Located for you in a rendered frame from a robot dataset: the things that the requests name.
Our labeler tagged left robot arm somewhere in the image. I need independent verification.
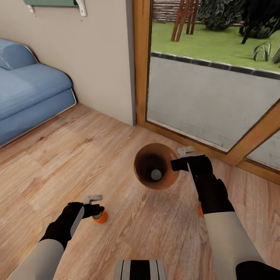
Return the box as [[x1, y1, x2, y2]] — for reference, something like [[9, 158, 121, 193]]
[[6, 194, 105, 280]]

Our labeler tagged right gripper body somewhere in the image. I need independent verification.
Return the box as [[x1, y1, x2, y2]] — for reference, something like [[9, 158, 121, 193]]
[[171, 157, 187, 171]]

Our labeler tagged robot trunk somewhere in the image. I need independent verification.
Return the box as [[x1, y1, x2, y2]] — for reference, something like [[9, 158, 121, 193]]
[[113, 259, 167, 280]]

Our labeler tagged trash can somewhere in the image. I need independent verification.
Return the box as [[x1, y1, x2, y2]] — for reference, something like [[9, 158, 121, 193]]
[[133, 143, 180, 190]]

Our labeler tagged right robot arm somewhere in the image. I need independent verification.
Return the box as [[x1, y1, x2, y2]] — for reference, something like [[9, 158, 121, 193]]
[[171, 146, 280, 280]]

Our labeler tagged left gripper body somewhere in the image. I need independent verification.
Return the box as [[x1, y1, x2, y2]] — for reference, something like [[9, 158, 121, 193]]
[[86, 204, 100, 218]]

